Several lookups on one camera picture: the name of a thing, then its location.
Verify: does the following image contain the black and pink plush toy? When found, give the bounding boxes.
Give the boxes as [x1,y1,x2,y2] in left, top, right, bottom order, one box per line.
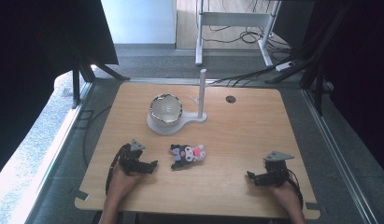
[168,143,207,171]

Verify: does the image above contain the black floor cables bundle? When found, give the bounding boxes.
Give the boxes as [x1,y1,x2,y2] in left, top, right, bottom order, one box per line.
[201,0,306,88]

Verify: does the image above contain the white bowl with dark rim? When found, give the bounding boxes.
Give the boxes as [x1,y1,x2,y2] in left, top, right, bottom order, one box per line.
[149,93,184,128]

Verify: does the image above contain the black tripod stand legs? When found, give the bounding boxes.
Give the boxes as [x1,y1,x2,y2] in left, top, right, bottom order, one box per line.
[71,57,131,110]

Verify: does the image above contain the person's left hand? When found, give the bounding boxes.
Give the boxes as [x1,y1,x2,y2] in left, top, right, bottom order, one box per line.
[109,162,145,200]

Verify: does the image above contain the person's right hand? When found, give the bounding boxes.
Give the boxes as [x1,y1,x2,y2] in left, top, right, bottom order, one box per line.
[268,181,302,210]

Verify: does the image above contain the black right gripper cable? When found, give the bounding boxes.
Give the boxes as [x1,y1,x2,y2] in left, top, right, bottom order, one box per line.
[286,168,305,210]

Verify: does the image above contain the thin black floor cable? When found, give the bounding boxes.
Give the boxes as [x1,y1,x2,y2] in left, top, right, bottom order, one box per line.
[82,105,113,168]

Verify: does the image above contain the white bowl with stand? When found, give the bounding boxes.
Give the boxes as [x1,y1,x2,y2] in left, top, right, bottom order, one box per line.
[146,68,208,136]

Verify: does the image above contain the white power strip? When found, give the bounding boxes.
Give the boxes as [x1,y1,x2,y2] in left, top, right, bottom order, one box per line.
[275,61,296,72]

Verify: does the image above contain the dark curtain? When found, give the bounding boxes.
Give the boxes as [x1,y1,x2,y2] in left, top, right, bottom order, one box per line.
[0,0,120,181]
[272,0,384,178]

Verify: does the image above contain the white metal desk frame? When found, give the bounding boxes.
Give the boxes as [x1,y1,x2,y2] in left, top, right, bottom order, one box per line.
[194,0,281,68]

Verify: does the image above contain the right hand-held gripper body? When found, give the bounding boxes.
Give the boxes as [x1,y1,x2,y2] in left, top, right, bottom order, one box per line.
[263,150,295,188]

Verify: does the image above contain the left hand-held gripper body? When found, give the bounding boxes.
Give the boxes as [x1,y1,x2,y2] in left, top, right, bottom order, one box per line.
[117,139,147,175]

